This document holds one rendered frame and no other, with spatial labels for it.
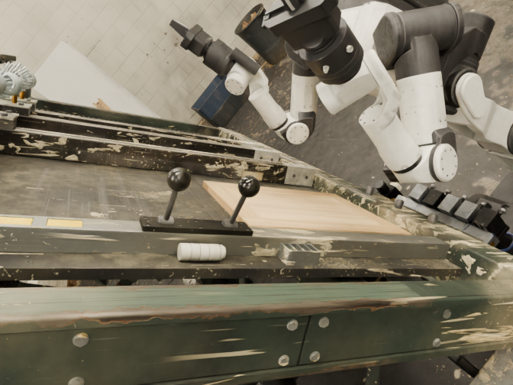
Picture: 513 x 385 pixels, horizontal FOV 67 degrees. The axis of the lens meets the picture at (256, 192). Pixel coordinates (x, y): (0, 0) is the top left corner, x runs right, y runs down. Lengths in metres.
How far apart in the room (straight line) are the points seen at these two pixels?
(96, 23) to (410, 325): 5.79
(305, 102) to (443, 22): 0.54
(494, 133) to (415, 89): 0.63
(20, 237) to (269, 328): 0.38
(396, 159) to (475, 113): 0.55
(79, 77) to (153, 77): 1.68
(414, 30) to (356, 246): 0.45
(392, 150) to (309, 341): 0.42
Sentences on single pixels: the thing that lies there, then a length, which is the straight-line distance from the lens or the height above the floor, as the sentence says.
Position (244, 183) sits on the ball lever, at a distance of 0.64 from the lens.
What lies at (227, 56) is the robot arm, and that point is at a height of 1.47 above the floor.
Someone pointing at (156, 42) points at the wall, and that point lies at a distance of 6.15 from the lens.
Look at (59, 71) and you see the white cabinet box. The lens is 4.72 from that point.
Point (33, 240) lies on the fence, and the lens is 0.67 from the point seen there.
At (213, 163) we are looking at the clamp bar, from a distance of 1.34.
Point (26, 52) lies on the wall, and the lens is 6.16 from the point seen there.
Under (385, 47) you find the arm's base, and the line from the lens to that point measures 0.93.
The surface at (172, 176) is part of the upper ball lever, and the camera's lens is 0.60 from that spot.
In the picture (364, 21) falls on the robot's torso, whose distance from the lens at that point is 1.03.
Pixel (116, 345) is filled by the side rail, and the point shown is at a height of 1.56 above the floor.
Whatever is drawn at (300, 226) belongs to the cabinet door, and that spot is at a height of 1.19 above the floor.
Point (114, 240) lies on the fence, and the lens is 0.67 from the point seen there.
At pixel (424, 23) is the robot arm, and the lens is 0.91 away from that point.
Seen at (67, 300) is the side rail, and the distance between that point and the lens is 0.45.
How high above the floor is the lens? 1.74
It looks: 29 degrees down
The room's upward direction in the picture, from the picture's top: 51 degrees counter-clockwise
